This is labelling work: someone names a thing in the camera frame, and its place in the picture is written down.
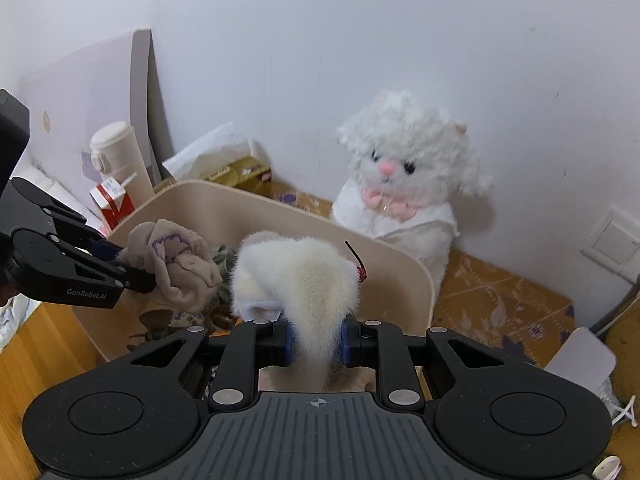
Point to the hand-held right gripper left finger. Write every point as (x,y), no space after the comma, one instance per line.
(289,345)

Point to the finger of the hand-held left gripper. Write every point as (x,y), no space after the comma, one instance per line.
(135,281)
(106,250)

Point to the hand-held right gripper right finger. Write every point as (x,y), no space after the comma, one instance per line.
(346,345)

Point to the beige cloth with purple print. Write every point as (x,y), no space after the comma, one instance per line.
(180,270)

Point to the white fluffy plush toy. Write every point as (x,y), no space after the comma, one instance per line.
(300,280)

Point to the beige plastic basin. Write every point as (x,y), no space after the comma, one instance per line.
(395,300)

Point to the wooden desktop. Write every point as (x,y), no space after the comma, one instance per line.
(40,350)

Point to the red and white carton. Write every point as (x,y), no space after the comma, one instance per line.
(115,205)

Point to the brown leaf print cloth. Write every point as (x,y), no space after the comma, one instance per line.
(220,312)

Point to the pale purple board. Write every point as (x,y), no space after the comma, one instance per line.
(85,95)

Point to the white thermos bottle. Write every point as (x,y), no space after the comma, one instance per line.
(122,155)

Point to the white cloth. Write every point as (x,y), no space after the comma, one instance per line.
(12,320)

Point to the white tissue pack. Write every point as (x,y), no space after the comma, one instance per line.
(210,152)

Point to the yellow floral mat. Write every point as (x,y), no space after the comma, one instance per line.
(490,300)

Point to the gold box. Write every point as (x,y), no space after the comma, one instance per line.
(245,172)

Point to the white plush cat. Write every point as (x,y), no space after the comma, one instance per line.
(415,130)

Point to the white phone stand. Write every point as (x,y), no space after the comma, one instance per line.
(580,355)

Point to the pale crumpled cloth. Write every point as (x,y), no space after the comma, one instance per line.
(606,392)

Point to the white wall switch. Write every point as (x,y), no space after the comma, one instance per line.
(615,240)

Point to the white plastic frame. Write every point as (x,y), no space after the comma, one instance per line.
(627,410)

